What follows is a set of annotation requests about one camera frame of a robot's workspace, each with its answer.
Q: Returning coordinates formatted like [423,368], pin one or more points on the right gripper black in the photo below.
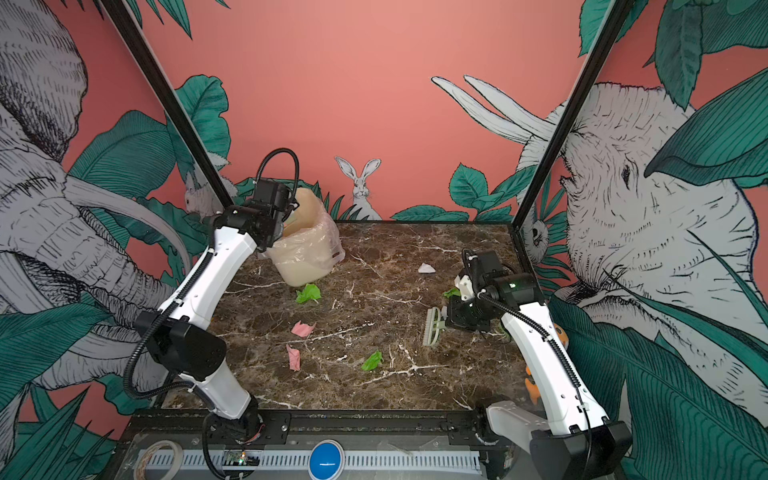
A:
[456,320]

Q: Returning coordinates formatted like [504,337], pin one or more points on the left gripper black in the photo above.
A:
[247,211]

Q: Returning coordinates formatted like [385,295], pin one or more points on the cream trash bin with bag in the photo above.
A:
[310,246]

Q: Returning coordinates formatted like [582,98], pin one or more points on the light green hand brush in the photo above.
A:
[434,325]

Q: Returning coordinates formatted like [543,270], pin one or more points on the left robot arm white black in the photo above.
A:
[176,334]

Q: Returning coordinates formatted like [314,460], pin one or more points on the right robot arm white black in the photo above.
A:
[575,438]

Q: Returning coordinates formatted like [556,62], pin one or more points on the white paper scrap far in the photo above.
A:
[425,268]

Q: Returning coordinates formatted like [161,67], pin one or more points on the green paper scrap near bin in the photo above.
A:
[310,292]

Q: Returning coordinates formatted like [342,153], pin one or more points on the orange plush toy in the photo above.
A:
[530,384]

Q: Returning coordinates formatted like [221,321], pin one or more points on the pink paper scrap upper left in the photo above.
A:
[302,330]

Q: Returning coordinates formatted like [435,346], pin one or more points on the pink paper scrap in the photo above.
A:
[302,330]
[294,356]

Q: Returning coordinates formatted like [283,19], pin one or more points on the green paper scrap centre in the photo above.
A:
[373,361]

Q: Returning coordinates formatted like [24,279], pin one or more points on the pink paper scrap lower left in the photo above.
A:
[294,356]

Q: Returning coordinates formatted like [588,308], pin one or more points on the blue round button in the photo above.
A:
[327,461]

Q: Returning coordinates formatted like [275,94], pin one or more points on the white slotted cable duct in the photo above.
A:
[360,460]

